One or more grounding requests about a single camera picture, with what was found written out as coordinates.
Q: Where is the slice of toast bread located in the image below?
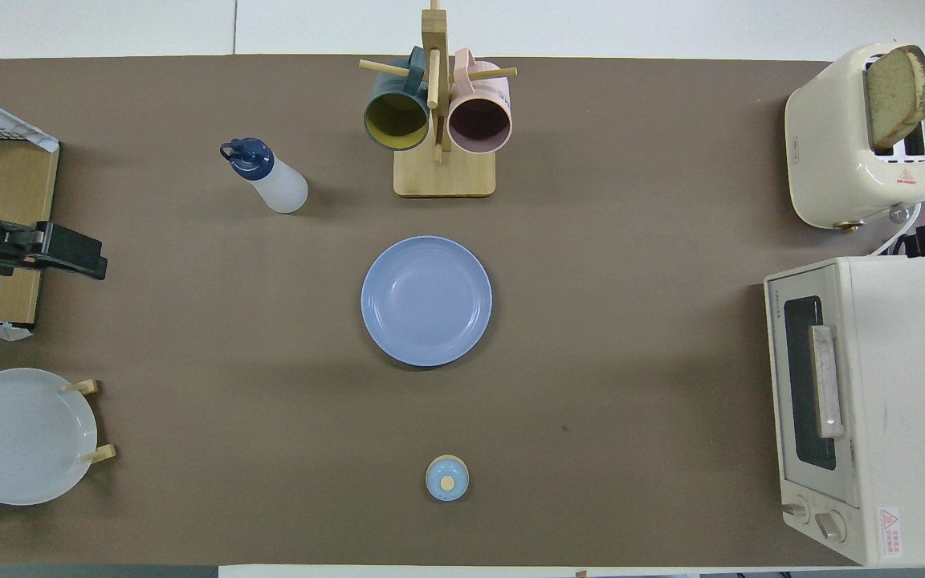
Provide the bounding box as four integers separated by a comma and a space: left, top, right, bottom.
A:
866, 45, 925, 152

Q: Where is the pale grey plate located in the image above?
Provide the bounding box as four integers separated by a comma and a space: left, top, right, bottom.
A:
0, 368, 99, 507

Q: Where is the wooden plate rack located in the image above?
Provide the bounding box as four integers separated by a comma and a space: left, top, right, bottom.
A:
0, 379, 116, 505

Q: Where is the periwinkle blue dinner plate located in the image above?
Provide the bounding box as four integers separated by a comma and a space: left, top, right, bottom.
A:
361, 235, 493, 368

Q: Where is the wooden two-tier shelf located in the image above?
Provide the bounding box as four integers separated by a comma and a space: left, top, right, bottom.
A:
0, 140, 60, 326

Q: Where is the wooden box crate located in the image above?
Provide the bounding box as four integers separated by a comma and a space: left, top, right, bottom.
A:
0, 84, 59, 342

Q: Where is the cream two-slot toaster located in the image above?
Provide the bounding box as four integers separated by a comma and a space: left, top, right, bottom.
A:
784, 43, 925, 234

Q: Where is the white toaster oven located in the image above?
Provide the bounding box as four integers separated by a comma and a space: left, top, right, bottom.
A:
764, 253, 925, 567

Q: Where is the brown table mat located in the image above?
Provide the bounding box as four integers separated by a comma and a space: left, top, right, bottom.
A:
0, 55, 925, 567

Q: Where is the dark teal mug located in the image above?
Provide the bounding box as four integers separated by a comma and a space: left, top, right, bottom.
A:
363, 46, 431, 152

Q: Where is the wooden mug tree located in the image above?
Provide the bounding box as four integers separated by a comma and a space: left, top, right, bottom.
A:
359, 0, 518, 198

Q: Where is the pink ribbed mug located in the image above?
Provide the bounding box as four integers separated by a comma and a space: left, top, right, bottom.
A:
447, 48, 513, 155

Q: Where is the white power cord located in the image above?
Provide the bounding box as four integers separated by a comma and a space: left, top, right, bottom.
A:
868, 201, 923, 258

